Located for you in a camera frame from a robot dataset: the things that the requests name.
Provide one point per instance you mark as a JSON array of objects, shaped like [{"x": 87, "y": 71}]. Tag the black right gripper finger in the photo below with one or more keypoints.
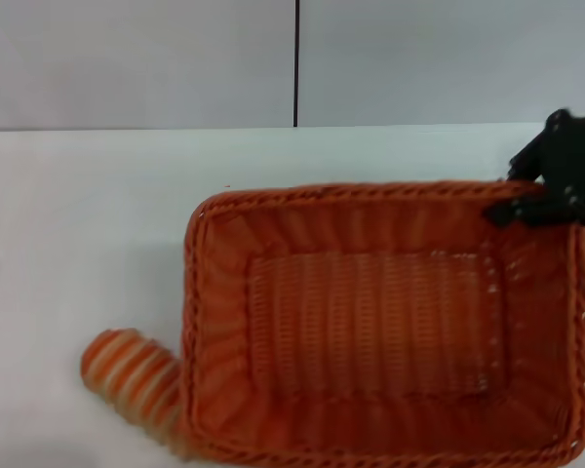
[
  {"x": 531, "y": 212},
  {"x": 526, "y": 163}
]

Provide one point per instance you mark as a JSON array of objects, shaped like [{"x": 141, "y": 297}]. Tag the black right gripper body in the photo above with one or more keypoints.
[{"x": 575, "y": 151}]

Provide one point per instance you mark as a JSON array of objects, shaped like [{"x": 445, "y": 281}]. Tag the orange woven plastic basket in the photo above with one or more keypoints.
[{"x": 370, "y": 322}]

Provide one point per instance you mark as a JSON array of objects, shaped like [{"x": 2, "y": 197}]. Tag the orange white striped bread roll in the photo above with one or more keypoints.
[{"x": 127, "y": 363}]

